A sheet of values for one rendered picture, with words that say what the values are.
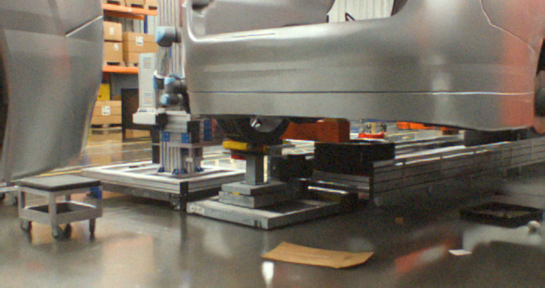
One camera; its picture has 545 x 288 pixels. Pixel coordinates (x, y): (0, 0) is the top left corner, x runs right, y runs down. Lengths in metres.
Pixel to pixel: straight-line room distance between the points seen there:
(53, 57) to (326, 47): 1.67
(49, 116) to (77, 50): 0.16
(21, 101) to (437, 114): 1.79
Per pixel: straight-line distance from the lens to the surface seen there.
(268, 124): 4.61
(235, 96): 3.21
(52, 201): 3.96
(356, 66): 2.67
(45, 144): 1.28
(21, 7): 1.21
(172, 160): 5.16
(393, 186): 4.84
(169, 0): 5.19
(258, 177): 4.50
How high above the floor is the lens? 0.91
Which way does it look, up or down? 4 degrees down
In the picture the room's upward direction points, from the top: straight up
